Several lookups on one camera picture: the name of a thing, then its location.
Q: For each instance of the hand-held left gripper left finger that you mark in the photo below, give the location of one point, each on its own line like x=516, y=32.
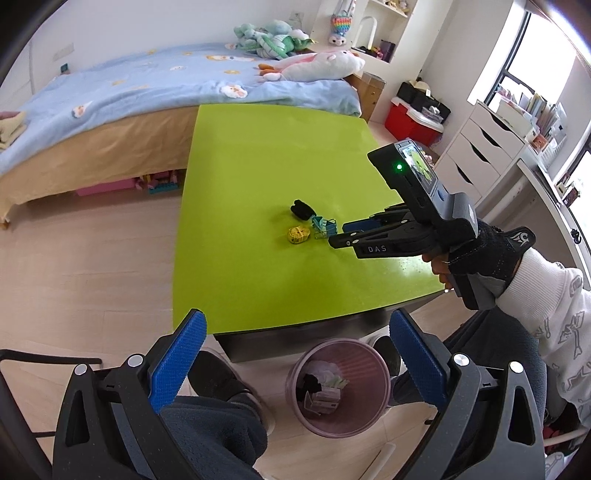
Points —
x=178, y=364

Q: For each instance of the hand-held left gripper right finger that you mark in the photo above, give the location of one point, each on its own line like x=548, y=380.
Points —
x=418, y=360

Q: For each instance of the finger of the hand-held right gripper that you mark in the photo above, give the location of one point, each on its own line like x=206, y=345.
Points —
x=362, y=225
x=364, y=237

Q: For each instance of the teal binder clip bunch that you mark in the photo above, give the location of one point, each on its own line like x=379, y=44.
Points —
x=318, y=224

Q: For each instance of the white tissue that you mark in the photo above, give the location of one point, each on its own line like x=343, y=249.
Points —
x=325, y=368

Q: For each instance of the small purple white box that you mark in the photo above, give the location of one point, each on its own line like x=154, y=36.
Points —
x=325, y=400

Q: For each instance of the black glove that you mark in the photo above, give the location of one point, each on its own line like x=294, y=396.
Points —
x=310, y=385

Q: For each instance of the purple plastic waste bin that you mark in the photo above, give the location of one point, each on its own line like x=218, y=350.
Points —
x=323, y=427

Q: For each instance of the person's right forearm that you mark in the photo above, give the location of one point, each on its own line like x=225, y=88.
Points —
x=545, y=300

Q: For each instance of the person's right hand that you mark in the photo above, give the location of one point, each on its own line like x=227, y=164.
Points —
x=489, y=256

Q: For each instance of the small black pouch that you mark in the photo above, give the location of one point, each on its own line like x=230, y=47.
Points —
x=302, y=209

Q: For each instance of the white drawer cabinet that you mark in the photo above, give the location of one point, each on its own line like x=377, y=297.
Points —
x=475, y=152

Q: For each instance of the red storage box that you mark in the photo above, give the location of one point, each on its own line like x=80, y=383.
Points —
x=408, y=127

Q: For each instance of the person's left leg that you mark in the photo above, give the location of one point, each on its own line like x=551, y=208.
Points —
x=217, y=429

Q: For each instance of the person's leg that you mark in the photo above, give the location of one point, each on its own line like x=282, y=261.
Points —
x=498, y=337
x=217, y=429

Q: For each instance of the person's right leg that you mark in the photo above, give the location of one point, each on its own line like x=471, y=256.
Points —
x=498, y=337

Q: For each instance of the black bag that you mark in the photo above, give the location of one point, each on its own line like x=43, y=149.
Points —
x=415, y=97

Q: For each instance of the white desk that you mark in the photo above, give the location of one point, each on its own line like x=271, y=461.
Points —
x=549, y=203

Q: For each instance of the row of books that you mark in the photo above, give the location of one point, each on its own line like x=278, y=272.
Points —
x=531, y=110

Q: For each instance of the dark purple box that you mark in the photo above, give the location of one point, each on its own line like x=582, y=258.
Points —
x=388, y=50

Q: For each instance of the white unicorn plush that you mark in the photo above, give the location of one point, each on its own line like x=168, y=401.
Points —
x=318, y=64

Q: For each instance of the white arch lamp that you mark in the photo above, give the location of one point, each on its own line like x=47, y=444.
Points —
x=356, y=34

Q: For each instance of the window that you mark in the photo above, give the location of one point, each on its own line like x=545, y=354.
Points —
x=545, y=64

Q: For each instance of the colourful toy blocks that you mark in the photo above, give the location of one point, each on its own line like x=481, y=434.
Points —
x=161, y=182

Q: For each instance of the rainbow hanging bag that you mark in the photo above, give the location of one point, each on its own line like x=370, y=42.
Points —
x=340, y=25

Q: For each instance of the pink box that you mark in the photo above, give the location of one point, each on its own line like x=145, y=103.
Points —
x=108, y=188

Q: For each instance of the green striped plush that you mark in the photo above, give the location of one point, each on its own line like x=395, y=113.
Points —
x=277, y=46

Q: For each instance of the light blue plush toy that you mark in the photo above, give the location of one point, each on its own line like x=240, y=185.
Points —
x=286, y=28

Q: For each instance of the teal plush toy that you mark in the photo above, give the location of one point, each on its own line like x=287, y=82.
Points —
x=247, y=34

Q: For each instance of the bed with blue blanket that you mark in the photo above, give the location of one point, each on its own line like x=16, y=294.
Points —
x=161, y=87

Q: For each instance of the folded beige towels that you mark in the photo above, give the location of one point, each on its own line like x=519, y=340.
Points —
x=11, y=131

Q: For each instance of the white wall shelf unit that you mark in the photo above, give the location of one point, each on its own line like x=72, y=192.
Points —
x=406, y=37

